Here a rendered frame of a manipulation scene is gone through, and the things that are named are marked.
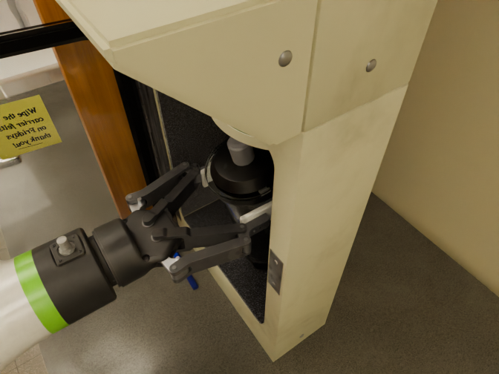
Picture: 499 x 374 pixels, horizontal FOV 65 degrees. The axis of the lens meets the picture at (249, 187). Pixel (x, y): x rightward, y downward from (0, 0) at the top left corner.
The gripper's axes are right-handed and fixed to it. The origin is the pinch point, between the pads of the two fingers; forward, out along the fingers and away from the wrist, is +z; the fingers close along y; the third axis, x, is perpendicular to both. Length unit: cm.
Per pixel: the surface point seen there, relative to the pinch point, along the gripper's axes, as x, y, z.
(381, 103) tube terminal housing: -20.5, -13.9, 3.0
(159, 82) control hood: -28.8, -14.1, -14.5
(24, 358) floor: 120, 64, -63
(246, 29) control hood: -30.0, -14.0, -9.8
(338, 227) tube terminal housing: -4.8, -13.9, 2.2
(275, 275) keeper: 0.0, -12.7, -5.1
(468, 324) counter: 25.8, -27.7, 26.2
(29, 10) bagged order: 15, 115, -7
